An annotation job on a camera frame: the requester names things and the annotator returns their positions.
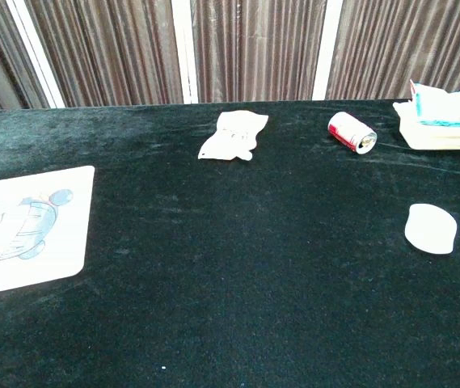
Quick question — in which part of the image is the dark green velvet tablecloth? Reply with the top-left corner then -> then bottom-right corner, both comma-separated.
0,98 -> 460,388

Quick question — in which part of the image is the cream plastic box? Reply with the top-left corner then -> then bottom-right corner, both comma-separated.
392,100 -> 460,151

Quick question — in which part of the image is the white computer mouse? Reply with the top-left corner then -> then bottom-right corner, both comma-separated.
404,203 -> 458,255

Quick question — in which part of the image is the teal and white packet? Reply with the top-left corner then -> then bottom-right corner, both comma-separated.
409,78 -> 460,129

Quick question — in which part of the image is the white snack packet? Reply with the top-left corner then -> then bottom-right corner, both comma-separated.
197,110 -> 270,162

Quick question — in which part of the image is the white cartoon mouse pad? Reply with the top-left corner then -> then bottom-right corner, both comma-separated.
0,165 -> 95,298

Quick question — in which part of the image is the red and white can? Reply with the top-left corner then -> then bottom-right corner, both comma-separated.
327,111 -> 378,155

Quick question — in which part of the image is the brown pleated curtain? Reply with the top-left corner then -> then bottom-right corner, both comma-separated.
0,0 -> 460,114

